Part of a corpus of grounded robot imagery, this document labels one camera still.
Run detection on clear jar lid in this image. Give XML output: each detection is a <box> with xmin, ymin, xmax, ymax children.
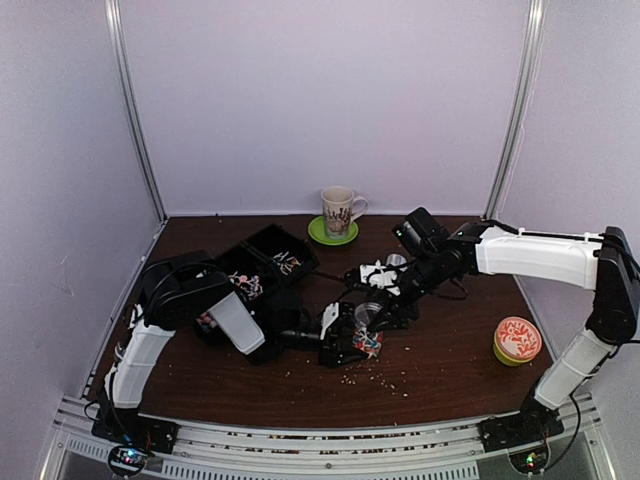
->
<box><xmin>353</xmin><ymin>302</ymin><xmax>382</xmax><ymax>328</ymax></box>

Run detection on left aluminium corner post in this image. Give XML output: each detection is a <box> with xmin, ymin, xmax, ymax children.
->
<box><xmin>104</xmin><ymin>0</ymin><xmax>168</xmax><ymax>222</ymax></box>

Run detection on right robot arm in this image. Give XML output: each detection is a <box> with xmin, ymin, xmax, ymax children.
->
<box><xmin>360</xmin><ymin>208</ymin><xmax>639</xmax><ymax>442</ymax></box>

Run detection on ceramic mug coral pattern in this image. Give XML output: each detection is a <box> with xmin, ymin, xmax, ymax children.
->
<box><xmin>321</xmin><ymin>186</ymin><xmax>369</xmax><ymax>239</ymax></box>

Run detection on metal candy scoop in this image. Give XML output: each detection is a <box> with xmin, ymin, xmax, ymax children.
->
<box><xmin>386</xmin><ymin>253</ymin><xmax>407</xmax><ymax>267</ymax></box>

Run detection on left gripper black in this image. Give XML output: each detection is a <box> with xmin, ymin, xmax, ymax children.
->
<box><xmin>278</xmin><ymin>322</ymin><xmax>369</xmax><ymax>368</ymax></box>

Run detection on black bin star candies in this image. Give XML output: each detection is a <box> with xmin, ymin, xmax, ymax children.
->
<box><xmin>193</xmin><ymin>312</ymin><xmax>220</xmax><ymax>345</ymax></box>

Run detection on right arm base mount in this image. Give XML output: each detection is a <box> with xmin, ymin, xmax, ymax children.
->
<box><xmin>478</xmin><ymin>412</ymin><xmax>565</xmax><ymax>452</ymax></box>

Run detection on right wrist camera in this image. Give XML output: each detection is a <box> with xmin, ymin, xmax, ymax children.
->
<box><xmin>344</xmin><ymin>261</ymin><xmax>408</xmax><ymax>296</ymax></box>

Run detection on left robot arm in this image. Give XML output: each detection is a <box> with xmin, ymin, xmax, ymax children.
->
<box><xmin>98</xmin><ymin>251</ymin><xmax>369</xmax><ymax>444</ymax></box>

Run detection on black bin small lollipops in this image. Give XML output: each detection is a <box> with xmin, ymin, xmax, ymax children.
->
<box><xmin>240</xmin><ymin>224</ymin><xmax>319</xmax><ymax>287</ymax></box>

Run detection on aluminium corner post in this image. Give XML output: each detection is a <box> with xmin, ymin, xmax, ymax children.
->
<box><xmin>483</xmin><ymin>0</ymin><xmax>547</xmax><ymax>219</ymax></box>
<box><xmin>104</xmin><ymin>0</ymin><xmax>168</xmax><ymax>222</ymax></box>

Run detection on right aluminium corner post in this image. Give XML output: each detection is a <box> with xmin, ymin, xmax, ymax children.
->
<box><xmin>483</xmin><ymin>0</ymin><xmax>547</xmax><ymax>219</ymax></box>

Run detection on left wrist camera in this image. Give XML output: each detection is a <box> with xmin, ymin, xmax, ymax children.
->
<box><xmin>320</xmin><ymin>302</ymin><xmax>342</xmax><ymax>340</ymax></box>

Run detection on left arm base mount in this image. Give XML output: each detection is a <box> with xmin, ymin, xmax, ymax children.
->
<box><xmin>91</xmin><ymin>409</ymin><xmax>179</xmax><ymax>454</ymax></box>

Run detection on clear plastic jar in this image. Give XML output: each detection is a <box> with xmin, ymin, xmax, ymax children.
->
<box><xmin>353</xmin><ymin>321</ymin><xmax>384</xmax><ymax>359</ymax></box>

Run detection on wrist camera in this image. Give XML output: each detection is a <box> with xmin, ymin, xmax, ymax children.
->
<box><xmin>320</xmin><ymin>302</ymin><xmax>342</xmax><ymax>340</ymax></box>
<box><xmin>344</xmin><ymin>261</ymin><xmax>408</xmax><ymax>296</ymax></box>

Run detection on aluminium front rail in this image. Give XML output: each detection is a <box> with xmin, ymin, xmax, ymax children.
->
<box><xmin>35</xmin><ymin>395</ymin><xmax>622</xmax><ymax>479</ymax></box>

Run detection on green saucer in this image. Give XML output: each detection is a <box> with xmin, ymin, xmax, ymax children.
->
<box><xmin>307</xmin><ymin>216</ymin><xmax>359</xmax><ymax>246</ymax></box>

